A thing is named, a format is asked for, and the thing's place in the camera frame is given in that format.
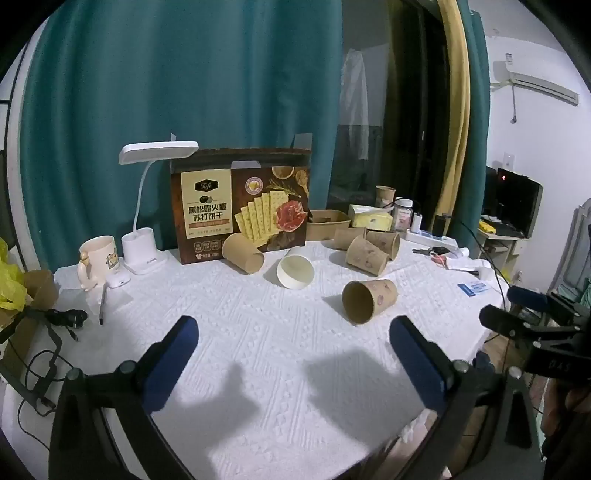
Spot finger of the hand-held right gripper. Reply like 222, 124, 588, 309
479, 304, 579, 345
507, 285, 579, 320

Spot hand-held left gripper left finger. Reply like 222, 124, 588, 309
48, 315, 200, 480

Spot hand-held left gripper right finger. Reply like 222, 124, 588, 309
389, 316, 546, 480

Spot wooden television stand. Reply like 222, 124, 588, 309
475, 220, 532, 278

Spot grey chair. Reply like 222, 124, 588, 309
547, 198, 591, 296

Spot white paper slips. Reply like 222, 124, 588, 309
431, 247, 495, 280

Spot black television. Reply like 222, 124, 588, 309
484, 165, 544, 239

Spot white textured tablecloth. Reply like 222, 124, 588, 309
0, 237, 513, 480

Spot white power strip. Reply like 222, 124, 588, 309
405, 230, 459, 249

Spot cream ceramic mug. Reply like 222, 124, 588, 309
76, 235, 122, 291

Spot plain brown paper cup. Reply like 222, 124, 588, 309
222, 233, 266, 274

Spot black metal stand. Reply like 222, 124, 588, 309
0, 318, 63, 409

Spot white desk lamp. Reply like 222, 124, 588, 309
118, 142, 200, 276

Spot clear jar with white lid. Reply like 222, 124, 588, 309
393, 198, 414, 232

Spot white paper cup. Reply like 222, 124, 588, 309
276, 246, 315, 290

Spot yellow tissue pack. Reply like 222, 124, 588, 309
348, 204, 394, 232

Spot cardboard box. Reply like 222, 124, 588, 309
0, 269, 60, 379

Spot brown cracker box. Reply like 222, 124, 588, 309
169, 147, 313, 265

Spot brown paper bowl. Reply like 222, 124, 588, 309
305, 209, 353, 242

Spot yellow plastic bag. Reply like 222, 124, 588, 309
0, 237, 27, 311

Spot yellow curtain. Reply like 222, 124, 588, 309
434, 0, 472, 221

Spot white air conditioner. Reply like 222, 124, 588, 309
490, 60, 580, 107

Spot teal curtain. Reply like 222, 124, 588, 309
19, 0, 491, 273

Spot black cable with plug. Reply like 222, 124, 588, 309
0, 308, 88, 453

